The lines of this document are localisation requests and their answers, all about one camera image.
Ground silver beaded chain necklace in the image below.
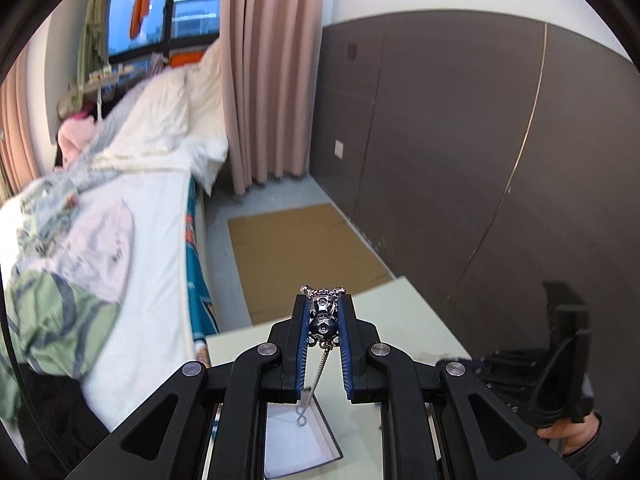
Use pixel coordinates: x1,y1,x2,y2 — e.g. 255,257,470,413
294,284,347,428

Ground window with dark frame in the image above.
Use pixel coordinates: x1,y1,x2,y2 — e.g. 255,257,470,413
106,0,221,63

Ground pale floral garment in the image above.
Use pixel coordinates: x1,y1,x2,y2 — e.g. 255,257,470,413
17,200,134,302

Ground green patterned blanket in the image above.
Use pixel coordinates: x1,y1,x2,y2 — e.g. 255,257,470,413
1,270,120,422

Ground pink curtain by wall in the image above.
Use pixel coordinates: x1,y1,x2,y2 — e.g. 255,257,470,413
219,0,323,195

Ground green hanging clothes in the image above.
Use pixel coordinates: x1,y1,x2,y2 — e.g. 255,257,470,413
76,0,108,84

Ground black jewelry box white lining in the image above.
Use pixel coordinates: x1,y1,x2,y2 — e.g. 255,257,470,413
264,388,344,479

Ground white wall socket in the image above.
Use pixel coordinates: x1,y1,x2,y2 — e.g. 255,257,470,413
334,140,344,159

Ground flat brown cardboard sheet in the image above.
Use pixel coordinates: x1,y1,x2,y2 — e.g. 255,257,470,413
228,203,392,325

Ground pink curtain left side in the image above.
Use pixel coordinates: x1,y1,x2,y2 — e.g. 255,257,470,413
1,47,40,195

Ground white duvet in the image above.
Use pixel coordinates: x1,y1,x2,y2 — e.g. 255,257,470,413
92,41,229,194

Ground bed with white sheet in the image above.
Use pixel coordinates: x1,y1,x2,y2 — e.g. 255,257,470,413
1,171,196,429

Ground person's right hand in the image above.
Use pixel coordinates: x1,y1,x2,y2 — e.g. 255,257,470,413
536,412,601,455

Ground pink plush toy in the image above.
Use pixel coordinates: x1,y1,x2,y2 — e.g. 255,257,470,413
58,113,100,168

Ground teal patterned bed sheet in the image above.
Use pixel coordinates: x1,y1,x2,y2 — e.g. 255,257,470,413
184,178,218,367

